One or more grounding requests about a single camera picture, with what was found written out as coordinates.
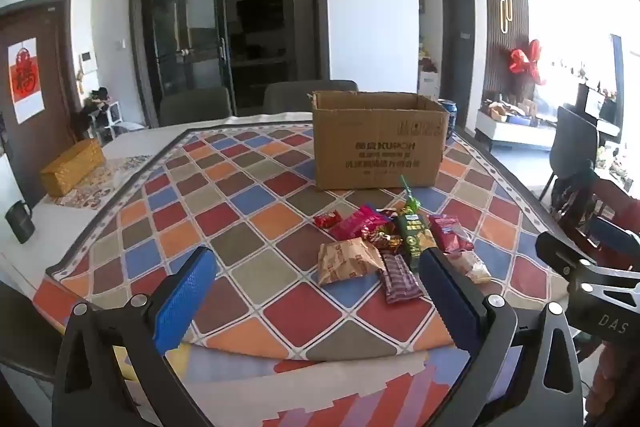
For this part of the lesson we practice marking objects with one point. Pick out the colourful wrapped candy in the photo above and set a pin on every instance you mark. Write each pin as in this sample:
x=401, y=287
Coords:
x=385, y=239

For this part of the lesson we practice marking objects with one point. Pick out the brown cardboard box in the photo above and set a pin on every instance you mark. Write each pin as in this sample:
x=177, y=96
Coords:
x=375, y=142

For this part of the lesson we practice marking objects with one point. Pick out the dark glass sliding door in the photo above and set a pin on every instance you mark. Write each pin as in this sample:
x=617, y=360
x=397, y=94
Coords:
x=200, y=22

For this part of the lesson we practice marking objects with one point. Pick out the yellow woven basket box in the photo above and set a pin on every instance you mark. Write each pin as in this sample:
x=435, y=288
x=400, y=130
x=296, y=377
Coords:
x=72, y=167

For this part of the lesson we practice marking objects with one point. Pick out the green lollipop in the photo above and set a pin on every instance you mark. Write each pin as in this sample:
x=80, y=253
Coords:
x=411, y=205

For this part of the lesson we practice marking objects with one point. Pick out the magenta snack packet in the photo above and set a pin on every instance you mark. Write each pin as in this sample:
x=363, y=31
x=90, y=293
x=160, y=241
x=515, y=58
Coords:
x=357, y=225

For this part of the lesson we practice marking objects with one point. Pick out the floral placemat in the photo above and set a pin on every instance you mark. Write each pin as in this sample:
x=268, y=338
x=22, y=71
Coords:
x=107, y=184

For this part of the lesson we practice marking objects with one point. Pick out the blue drink can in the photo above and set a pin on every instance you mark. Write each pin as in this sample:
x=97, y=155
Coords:
x=448, y=117

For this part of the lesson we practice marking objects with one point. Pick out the tan snack packet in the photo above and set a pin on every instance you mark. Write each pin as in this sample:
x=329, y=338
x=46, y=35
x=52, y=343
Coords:
x=345, y=263

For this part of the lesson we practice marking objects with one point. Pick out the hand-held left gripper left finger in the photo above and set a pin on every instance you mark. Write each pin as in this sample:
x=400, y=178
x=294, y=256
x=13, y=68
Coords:
x=185, y=297

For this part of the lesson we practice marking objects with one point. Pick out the cream snack packet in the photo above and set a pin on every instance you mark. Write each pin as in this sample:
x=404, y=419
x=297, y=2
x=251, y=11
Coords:
x=472, y=268

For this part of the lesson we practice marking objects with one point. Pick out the red and white door poster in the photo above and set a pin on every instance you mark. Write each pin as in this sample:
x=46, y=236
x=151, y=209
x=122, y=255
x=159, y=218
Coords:
x=25, y=79

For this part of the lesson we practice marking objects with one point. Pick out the person's right forearm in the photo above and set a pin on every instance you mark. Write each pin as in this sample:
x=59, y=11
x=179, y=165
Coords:
x=617, y=387

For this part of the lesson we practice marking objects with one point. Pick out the dark interior door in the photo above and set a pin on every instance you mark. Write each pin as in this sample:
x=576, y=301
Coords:
x=457, y=52

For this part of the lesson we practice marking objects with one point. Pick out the checkered colourful tablecloth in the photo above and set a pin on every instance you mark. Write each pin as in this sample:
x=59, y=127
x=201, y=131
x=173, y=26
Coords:
x=240, y=217

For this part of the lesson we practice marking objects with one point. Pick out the red bow decoration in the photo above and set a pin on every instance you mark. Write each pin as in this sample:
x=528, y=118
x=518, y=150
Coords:
x=522, y=59

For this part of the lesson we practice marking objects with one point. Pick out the brown entrance door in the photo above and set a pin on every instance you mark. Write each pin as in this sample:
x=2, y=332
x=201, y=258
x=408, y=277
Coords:
x=47, y=72

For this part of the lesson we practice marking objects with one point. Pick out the white storage shelf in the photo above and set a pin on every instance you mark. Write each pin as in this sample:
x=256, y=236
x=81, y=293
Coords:
x=427, y=84

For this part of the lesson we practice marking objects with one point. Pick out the grey side chair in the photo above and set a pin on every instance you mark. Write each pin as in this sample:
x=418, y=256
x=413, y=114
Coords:
x=570, y=142

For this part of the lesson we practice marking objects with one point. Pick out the small red candy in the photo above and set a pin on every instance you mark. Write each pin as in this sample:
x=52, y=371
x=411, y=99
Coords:
x=327, y=220

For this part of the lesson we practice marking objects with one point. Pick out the black mug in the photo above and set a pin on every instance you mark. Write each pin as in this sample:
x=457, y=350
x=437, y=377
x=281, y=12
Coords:
x=19, y=223

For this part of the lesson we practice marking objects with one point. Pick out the white intercom panel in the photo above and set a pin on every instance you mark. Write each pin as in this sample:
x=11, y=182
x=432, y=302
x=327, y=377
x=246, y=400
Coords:
x=86, y=62

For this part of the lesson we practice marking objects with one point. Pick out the narrow grey dining chair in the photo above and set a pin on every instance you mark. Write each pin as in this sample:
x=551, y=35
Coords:
x=195, y=106

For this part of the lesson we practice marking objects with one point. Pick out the white low cabinet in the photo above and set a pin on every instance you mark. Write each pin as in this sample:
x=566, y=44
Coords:
x=515, y=132

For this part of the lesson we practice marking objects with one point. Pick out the red and white snack packet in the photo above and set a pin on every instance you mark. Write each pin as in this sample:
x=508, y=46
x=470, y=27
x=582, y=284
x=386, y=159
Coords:
x=450, y=233

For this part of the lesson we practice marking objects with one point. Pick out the wide grey dining chair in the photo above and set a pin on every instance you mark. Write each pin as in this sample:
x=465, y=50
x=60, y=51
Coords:
x=300, y=96

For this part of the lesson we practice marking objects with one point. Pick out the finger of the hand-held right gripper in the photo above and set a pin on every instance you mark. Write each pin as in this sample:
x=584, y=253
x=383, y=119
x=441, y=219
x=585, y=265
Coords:
x=560, y=249
x=617, y=232

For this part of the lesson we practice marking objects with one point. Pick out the green snack packet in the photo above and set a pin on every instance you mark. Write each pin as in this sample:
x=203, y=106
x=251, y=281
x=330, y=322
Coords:
x=414, y=239

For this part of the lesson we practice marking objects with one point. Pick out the white shoe rack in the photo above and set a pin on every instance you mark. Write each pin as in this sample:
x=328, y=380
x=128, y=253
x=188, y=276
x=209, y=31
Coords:
x=105, y=114

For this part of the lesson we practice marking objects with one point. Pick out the dark wooden chair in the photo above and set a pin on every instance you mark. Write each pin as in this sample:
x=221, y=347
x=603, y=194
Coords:
x=575, y=202

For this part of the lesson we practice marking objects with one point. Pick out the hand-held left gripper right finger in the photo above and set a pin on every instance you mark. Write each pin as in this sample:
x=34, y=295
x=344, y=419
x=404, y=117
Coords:
x=450, y=302

